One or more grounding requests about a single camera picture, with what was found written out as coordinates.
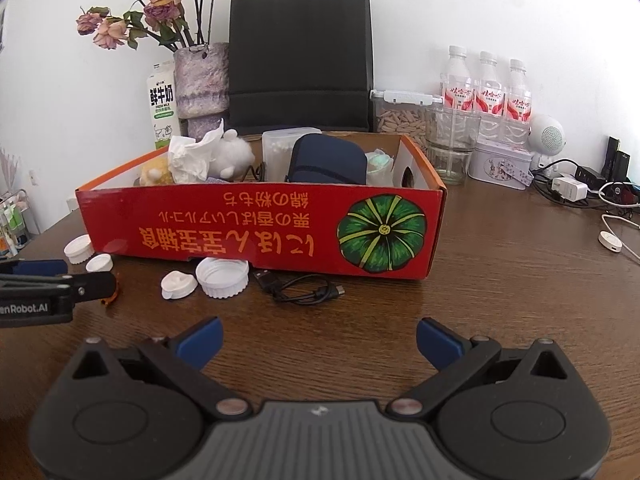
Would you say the clear nut storage container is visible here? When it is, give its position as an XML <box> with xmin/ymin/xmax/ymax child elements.
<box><xmin>370</xmin><ymin>88</ymin><xmax>445</xmax><ymax>154</ymax></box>

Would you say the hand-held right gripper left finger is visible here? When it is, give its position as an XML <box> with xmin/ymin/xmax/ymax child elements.
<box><xmin>65</xmin><ymin>316</ymin><xmax>253</xmax><ymax>418</ymax></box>

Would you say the small orange object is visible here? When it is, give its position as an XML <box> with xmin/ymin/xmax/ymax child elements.
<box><xmin>100</xmin><ymin>273</ymin><xmax>122</xmax><ymax>307</ymax></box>

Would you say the white charging cable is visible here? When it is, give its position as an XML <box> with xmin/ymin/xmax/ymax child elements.
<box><xmin>597</xmin><ymin>180</ymin><xmax>640</xmax><ymax>266</ymax></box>

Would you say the white tissue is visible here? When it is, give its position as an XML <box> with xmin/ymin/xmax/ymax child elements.
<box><xmin>168</xmin><ymin>118</ymin><xmax>225</xmax><ymax>185</ymax></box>

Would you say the red cardboard box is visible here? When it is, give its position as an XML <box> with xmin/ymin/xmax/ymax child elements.
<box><xmin>75</xmin><ymin>132</ymin><xmax>448</xmax><ymax>281</ymax></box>

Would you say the clear cotton swab box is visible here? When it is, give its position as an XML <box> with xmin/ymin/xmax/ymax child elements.
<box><xmin>262</xmin><ymin>127</ymin><xmax>321</xmax><ymax>181</ymax></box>

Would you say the white flip cap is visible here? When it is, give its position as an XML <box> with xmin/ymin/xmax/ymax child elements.
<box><xmin>160</xmin><ymin>269</ymin><xmax>199</xmax><ymax>301</ymax></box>

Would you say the black USB cable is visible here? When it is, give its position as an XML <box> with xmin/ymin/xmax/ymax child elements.
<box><xmin>250</xmin><ymin>270</ymin><xmax>346</xmax><ymax>306</ymax></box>

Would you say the white ribbed bottle cap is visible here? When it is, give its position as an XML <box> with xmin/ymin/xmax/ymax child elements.
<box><xmin>63</xmin><ymin>234</ymin><xmax>94</xmax><ymax>265</ymax></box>

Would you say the navy zip case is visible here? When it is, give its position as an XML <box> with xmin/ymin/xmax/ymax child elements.
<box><xmin>290</xmin><ymin>133</ymin><xmax>370</xmax><ymax>186</ymax></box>

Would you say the white round charging puck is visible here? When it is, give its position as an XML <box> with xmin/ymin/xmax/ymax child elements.
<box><xmin>597</xmin><ymin>231</ymin><xmax>624</xmax><ymax>254</ymax></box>

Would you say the metal shelf rack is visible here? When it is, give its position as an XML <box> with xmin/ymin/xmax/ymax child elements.
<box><xmin>0</xmin><ymin>187</ymin><xmax>41</xmax><ymax>259</ymax></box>

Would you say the iridescent plastic bag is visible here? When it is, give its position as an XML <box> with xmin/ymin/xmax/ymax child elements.
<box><xmin>365</xmin><ymin>149</ymin><xmax>397</xmax><ymax>187</ymax></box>

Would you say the white printed tin box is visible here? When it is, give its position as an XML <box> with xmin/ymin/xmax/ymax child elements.
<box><xmin>467</xmin><ymin>139</ymin><xmax>534</xmax><ymax>191</ymax></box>

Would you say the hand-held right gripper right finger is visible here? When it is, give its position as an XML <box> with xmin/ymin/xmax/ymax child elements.
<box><xmin>387</xmin><ymin>317</ymin><xmax>576</xmax><ymax>418</ymax></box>

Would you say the yellow white plush toy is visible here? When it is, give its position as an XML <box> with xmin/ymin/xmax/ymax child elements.
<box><xmin>139</xmin><ymin>129</ymin><xmax>254</xmax><ymax>186</ymax></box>

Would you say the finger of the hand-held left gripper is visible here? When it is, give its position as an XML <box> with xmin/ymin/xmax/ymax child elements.
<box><xmin>0</xmin><ymin>259</ymin><xmax>70</xmax><ymax>277</ymax></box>
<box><xmin>67</xmin><ymin>271</ymin><xmax>117</xmax><ymax>305</ymax></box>

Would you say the black upright device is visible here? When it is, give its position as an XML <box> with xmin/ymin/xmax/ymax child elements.
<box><xmin>602</xmin><ymin>136</ymin><xmax>634</xmax><ymax>181</ymax></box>

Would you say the black power adapter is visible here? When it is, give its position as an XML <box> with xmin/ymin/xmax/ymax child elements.
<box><xmin>575</xmin><ymin>166</ymin><xmax>609</xmax><ymax>189</ymax></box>

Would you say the clear drinking glass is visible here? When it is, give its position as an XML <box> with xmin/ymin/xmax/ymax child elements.
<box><xmin>426</xmin><ymin>107</ymin><xmax>482</xmax><ymax>185</ymax></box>

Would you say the white charger plug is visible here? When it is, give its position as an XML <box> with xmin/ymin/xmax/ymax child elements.
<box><xmin>550</xmin><ymin>175</ymin><xmax>589</xmax><ymax>204</ymax></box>

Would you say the black paper bag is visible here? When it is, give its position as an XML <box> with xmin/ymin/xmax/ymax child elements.
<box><xmin>227</xmin><ymin>0</ymin><xmax>375</xmax><ymax>136</ymax></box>

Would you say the large ribbed white cap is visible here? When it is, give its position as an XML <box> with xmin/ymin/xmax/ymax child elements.
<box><xmin>195</xmin><ymin>257</ymin><xmax>250</xmax><ymax>300</ymax></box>

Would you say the black speaker cable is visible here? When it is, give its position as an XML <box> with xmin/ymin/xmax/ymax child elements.
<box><xmin>532</xmin><ymin>159</ymin><xmax>601</xmax><ymax>209</ymax></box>

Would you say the white round speaker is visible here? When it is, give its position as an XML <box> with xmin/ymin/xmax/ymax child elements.
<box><xmin>527</xmin><ymin>115</ymin><xmax>567</xmax><ymax>171</ymax></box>

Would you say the white green milk carton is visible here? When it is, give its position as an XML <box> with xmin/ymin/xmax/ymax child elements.
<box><xmin>146</xmin><ymin>59</ymin><xmax>182</xmax><ymax>151</ymax></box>

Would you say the mottled purple ceramic vase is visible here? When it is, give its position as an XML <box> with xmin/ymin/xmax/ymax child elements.
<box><xmin>173</xmin><ymin>42</ymin><xmax>231</xmax><ymax>142</ymax></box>

